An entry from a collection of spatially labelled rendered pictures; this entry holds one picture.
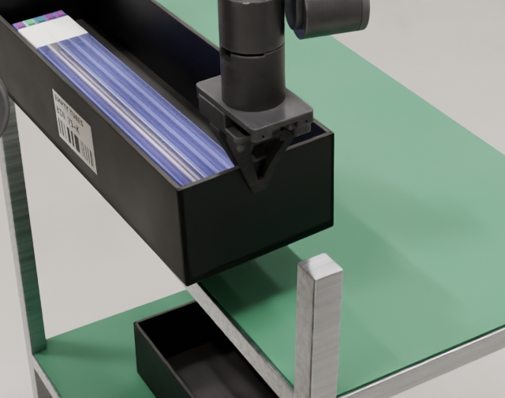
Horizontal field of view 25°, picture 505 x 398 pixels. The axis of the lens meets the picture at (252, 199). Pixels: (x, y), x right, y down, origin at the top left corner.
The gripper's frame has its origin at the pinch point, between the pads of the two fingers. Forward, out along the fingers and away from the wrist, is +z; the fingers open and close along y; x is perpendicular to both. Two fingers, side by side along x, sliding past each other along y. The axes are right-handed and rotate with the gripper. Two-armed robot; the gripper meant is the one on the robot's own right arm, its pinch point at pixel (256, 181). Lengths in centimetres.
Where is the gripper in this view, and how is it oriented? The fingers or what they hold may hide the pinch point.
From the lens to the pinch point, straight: 107.9
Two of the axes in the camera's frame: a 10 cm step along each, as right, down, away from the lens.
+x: -8.5, 3.2, -4.3
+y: -5.3, -4.7, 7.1
